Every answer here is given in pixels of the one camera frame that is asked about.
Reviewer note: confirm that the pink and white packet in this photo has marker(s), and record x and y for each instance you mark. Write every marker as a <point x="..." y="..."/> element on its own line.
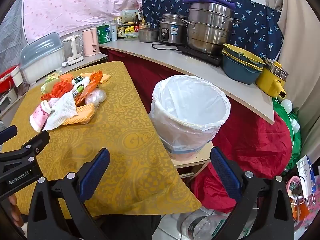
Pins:
<point x="38" y="116"/>

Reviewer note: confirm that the red-orange plastic bag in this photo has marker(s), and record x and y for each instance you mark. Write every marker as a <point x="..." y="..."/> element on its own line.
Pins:
<point x="58" y="90"/>

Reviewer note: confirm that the small steel pot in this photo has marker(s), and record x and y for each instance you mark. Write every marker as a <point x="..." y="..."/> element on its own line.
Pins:
<point x="148" y="35"/>

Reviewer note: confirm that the white and green box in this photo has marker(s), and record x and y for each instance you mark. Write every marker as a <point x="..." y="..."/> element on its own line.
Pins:
<point x="129" y="16"/>

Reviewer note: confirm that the beige curtain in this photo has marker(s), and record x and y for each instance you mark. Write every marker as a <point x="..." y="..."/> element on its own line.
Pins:
<point x="300" y="55"/>

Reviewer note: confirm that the orange snack wrapper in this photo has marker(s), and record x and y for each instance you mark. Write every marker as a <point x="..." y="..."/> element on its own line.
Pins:
<point x="86" y="91"/>

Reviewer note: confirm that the red box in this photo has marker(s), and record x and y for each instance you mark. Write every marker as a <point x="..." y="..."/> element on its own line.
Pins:
<point x="7" y="80"/>

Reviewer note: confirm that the pink electric kettle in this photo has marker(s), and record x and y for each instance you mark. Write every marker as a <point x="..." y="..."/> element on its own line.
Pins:
<point x="89" y="42"/>

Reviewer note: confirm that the green and white carton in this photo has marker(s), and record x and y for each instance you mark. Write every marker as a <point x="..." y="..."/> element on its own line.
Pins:
<point x="80" y="82"/>

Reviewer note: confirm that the white glass kettle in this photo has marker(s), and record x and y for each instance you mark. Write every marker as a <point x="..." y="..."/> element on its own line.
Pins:
<point x="72" y="47"/>

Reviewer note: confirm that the orange ribbed cloth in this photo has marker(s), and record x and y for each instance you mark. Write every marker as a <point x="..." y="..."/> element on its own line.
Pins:
<point x="82" y="112"/>

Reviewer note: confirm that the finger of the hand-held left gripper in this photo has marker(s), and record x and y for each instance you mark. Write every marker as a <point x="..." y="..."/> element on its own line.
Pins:
<point x="7" y="133"/>
<point x="37" y="142"/>

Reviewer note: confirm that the clear plastic bottle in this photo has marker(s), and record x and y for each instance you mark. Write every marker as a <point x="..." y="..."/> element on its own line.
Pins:
<point x="200" y="225"/>

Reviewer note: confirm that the white paper towel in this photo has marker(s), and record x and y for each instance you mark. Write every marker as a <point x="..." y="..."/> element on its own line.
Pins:
<point x="62" y="112"/>

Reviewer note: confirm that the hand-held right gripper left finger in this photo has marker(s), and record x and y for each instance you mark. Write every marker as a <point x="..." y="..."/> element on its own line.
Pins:
<point x="96" y="172"/>

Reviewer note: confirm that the clear plastic bag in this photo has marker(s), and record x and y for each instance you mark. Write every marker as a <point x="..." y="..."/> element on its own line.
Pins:
<point x="96" y="96"/>

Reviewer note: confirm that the white plastic bag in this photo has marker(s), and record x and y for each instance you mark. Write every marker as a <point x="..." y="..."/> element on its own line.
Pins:
<point x="190" y="105"/>

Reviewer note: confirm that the dark sauce bottle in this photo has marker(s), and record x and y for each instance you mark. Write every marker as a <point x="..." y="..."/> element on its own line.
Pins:
<point x="120" y="31"/>

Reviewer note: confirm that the white paper bag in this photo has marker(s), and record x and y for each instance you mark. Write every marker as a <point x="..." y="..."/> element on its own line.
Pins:
<point x="305" y="175"/>

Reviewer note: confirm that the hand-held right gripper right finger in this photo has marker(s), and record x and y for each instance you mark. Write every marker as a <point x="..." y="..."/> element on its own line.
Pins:
<point x="225" y="172"/>

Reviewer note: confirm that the green cloth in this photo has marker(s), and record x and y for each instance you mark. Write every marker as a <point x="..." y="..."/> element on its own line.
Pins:
<point x="296" y="140"/>

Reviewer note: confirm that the steel rice cooker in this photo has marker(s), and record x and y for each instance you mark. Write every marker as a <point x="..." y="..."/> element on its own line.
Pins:
<point x="172" y="31"/>

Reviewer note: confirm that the orange printed plastic bag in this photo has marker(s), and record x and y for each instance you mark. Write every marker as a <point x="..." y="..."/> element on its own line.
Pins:
<point x="96" y="77"/>

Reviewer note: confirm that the pink dotted cloth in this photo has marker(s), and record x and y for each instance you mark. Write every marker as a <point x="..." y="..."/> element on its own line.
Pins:
<point x="75" y="2"/>

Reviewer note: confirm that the white bottle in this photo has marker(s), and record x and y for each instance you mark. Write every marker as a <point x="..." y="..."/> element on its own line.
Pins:
<point x="114" y="32"/>

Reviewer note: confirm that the blue leaf-print cloth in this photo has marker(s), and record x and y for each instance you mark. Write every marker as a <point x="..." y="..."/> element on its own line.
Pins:
<point x="255" y="25"/>

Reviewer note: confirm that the yellow electric pot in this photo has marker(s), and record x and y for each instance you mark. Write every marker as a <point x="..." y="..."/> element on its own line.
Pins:
<point x="267" y="80"/>

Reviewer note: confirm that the yellow patterned tablecloth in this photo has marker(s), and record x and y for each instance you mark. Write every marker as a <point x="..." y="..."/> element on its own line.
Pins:
<point x="125" y="130"/>

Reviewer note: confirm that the white plastic dish rack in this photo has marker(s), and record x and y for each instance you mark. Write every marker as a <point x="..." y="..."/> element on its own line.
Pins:
<point x="42" y="62"/>

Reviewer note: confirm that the green vegetable leaf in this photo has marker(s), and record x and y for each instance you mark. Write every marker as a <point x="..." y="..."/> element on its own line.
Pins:
<point x="47" y="82"/>

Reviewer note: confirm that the red cloth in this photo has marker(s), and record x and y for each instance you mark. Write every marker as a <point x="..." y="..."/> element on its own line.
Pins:
<point x="250" y="142"/>

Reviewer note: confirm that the white light bulb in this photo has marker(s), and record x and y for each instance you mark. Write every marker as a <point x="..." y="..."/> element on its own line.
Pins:
<point x="286" y="106"/>

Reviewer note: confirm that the large steel steamer pot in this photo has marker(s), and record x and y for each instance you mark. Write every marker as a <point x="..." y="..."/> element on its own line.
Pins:
<point x="210" y="32"/>

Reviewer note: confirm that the person's left hand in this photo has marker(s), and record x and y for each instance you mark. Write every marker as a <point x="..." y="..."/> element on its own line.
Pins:
<point x="12" y="206"/>

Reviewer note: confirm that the green can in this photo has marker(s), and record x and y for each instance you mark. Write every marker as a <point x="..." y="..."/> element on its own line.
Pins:
<point x="103" y="35"/>

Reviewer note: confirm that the black induction cooker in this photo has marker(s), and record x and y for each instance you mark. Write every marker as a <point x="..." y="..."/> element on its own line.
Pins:
<point x="195" y="53"/>

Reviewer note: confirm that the pink plastic basket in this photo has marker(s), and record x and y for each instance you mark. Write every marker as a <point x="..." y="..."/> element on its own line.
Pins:
<point x="295" y="183"/>

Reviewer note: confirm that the yellow flat cloth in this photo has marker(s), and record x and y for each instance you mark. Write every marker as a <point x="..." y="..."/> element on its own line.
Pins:
<point x="107" y="78"/>

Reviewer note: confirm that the yellow bowl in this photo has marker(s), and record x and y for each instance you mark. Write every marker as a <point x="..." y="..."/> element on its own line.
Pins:
<point x="242" y="53"/>

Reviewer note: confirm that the wooden stool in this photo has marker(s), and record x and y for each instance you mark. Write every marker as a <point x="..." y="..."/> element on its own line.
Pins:
<point x="192" y="160"/>

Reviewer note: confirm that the pump bottle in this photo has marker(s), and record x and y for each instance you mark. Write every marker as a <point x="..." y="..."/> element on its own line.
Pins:
<point x="143" y="23"/>

